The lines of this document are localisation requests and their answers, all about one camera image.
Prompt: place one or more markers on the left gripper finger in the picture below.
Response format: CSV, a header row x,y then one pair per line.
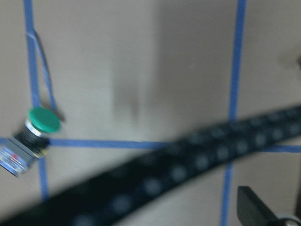
x,y
252,211

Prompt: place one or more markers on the green push button switch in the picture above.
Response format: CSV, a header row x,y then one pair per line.
x,y
29,144

